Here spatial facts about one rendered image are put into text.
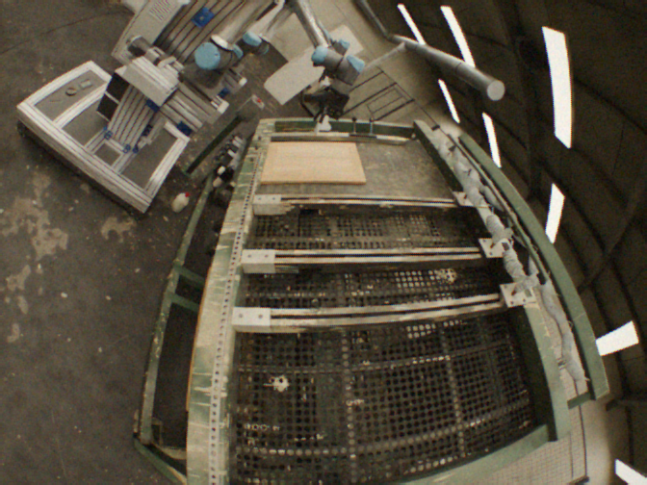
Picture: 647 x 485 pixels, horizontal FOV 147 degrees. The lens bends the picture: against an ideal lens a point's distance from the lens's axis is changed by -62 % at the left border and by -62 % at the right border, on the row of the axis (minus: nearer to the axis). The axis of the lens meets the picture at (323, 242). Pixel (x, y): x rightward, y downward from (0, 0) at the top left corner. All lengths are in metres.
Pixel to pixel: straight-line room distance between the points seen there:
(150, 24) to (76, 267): 1.35
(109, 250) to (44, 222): 0.49
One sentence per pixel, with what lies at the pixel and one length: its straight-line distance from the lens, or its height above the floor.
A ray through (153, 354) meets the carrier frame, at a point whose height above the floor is 0.18.
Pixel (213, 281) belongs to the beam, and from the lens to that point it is 0.95.
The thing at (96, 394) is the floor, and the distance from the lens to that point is 1.60.
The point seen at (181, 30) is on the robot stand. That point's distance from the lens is 1.51.
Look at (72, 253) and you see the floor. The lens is 1.72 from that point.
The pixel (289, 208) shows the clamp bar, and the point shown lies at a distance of 1.15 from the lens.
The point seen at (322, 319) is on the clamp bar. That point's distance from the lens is 0.84.
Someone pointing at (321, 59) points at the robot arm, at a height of 1.53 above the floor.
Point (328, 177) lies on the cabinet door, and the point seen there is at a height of 1.18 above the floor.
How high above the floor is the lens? 1.59
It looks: 26 degrees down
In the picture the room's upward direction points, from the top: 63 degrees clockwise
